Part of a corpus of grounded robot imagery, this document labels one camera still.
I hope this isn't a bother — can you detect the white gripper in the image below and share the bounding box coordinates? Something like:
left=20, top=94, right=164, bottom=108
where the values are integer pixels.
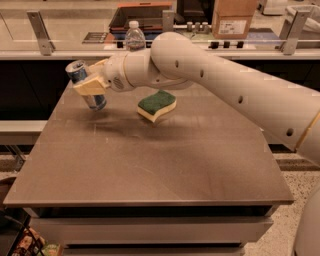
left=73, top=52, right=134, bottom=96

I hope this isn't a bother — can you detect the red bull can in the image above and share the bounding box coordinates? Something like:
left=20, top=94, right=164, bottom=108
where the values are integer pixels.
left=65, top=60, right=106, bottom=111

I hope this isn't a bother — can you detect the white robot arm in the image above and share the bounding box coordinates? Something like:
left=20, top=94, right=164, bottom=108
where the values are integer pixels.
left=66, top=32, right=320, bottom=165

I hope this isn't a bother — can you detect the clear plastic water bottle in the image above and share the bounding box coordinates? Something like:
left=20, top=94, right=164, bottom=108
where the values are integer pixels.
left=125, top=20, right=146, bottom=51

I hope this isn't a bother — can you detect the green yellow sponge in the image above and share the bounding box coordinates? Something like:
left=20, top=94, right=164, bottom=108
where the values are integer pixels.
left=137, top=90, right=177, bottom=122

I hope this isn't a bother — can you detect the black open case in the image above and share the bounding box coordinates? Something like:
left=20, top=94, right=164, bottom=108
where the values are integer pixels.
left=109, top=2, right=172, bottom=32

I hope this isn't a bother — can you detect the brown cardboard box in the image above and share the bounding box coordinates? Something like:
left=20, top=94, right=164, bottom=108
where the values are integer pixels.
left=212, top=0, right=258, bottom=39

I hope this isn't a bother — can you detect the snack rack lower left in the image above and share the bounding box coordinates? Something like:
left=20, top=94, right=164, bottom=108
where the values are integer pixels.
left=9, top=228, right=63, bottom=256

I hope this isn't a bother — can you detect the left metal glass bracket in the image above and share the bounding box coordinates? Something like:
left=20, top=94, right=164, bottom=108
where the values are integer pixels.
left=27, top=10, right=55, bottom=56

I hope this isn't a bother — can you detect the metal glass bracket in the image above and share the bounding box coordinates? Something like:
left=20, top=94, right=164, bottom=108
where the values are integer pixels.
left=27, top=10, right=55, bottom=56
left=279, top=11, right=310, bottom=55
left=162, top=10, right=174, bottom=32

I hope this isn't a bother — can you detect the middle metal glass bracket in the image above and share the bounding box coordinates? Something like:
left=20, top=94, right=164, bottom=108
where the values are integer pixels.
left=162, top=10, right=174, bottom=32

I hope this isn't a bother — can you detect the right metal glass bracket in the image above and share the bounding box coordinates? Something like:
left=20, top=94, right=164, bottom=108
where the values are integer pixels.
left=279, top=11, right=310, bottom=55

